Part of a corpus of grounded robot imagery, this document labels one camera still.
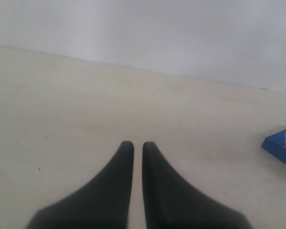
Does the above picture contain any blue ring binder notebook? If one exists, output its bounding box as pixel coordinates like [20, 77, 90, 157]
[261, 129, 286, 165]

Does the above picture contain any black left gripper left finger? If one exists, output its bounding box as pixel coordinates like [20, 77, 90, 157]
[27, 141, 134, 229]

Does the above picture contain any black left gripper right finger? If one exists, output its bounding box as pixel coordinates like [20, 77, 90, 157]
[142, 142, 252, 229]

